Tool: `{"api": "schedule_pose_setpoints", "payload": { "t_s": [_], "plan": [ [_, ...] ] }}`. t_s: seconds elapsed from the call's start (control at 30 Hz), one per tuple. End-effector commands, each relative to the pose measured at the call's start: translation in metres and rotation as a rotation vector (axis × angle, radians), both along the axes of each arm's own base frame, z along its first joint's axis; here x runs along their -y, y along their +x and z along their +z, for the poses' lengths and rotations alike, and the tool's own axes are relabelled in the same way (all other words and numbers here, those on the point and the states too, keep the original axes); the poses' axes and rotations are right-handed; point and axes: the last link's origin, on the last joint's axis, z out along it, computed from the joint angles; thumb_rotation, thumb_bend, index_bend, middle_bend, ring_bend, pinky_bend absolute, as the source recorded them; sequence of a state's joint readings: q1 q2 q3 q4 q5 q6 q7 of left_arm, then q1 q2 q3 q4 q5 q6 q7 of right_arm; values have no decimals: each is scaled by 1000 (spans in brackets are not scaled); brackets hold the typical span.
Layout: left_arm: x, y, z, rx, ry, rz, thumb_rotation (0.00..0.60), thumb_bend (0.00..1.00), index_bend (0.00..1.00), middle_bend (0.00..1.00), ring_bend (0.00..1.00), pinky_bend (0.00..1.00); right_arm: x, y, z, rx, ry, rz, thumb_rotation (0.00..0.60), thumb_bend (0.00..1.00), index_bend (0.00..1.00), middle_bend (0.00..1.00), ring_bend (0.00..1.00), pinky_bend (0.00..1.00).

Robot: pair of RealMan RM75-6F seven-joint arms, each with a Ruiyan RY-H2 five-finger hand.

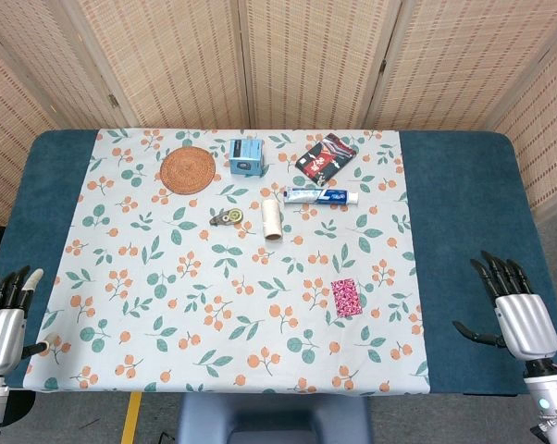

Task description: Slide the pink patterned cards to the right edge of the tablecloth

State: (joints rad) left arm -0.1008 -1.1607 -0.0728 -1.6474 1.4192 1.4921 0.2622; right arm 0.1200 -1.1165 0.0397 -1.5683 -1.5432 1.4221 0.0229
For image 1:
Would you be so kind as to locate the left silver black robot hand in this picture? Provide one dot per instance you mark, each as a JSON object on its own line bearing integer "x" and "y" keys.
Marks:
{"x": 1, "y": 340}

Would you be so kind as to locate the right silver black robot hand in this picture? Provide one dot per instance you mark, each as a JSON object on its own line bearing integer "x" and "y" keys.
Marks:
{"x": 528, "y": 324}

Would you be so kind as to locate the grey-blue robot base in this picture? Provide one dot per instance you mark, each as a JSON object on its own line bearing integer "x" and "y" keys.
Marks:
{"x": 274, "y": 418}

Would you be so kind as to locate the red black floral pouch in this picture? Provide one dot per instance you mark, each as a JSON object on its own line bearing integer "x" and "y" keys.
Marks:
{"x": 327, "y": 159}

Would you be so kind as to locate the yellow floor tape strip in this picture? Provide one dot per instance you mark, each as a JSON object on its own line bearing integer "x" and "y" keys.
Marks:
{"x": 131, "y": 416}

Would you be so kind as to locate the floral orange-berry tablecloth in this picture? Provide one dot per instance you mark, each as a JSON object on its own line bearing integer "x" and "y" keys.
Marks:
{"x": 214, "y": 277}

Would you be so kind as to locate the white blue toothpaste tube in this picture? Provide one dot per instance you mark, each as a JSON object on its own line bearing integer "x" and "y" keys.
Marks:
{"x": 320, "y": 196}

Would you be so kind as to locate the round woven rattan coaster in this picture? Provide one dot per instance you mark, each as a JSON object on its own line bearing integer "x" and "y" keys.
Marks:
{"x": 187, "y": 170}

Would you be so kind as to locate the correction tape dispenser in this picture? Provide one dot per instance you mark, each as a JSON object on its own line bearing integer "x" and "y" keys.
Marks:
{"x": 230, "y": 217}

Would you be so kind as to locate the cardboard paper roll tube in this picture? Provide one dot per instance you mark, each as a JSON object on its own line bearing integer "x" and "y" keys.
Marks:
{"x": 272, "y": 219}

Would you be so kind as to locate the light blue cardboard box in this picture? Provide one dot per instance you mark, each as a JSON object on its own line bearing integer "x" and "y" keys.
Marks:
{"x": 246, "y": 159}

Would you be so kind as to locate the bamboo folding screen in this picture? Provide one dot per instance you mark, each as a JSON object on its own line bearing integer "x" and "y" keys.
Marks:
{"x": 306, "y": 60}

